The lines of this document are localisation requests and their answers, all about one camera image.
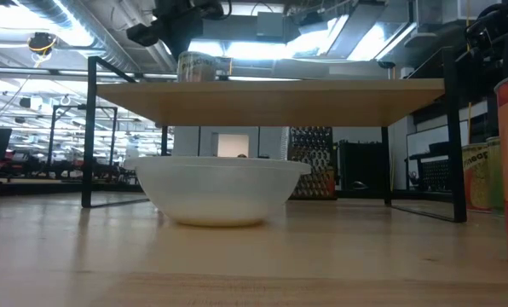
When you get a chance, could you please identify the black cabinet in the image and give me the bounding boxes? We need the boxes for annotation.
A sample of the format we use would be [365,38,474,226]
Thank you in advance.
[338,140,385,193]

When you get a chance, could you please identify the small blue lid can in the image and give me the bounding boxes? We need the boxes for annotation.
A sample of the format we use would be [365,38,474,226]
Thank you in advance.
[486,136,505,214]

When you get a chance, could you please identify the wooden shelf black legs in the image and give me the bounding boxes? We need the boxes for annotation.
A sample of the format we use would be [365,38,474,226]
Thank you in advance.
[81,45,468,223]

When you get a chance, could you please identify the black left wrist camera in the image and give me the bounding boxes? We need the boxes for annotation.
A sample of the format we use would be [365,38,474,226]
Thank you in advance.
[125,21,164,47]

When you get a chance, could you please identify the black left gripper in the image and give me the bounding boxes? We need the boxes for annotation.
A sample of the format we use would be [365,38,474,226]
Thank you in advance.
[153,0,228,61]

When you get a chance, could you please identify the peaches can cream label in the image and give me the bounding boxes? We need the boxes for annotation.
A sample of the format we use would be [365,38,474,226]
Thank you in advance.
[176,50,217,82]

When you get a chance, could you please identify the metal box grater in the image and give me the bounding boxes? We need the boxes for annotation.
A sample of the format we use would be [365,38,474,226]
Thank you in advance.
[286,125,337,200]

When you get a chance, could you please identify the black ceiling device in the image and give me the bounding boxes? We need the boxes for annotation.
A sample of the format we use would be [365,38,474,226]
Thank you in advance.
[26,32,58,56]

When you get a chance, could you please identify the white plastic bowl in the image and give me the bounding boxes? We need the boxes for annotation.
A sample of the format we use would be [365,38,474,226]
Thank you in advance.
[124,155,313,228]

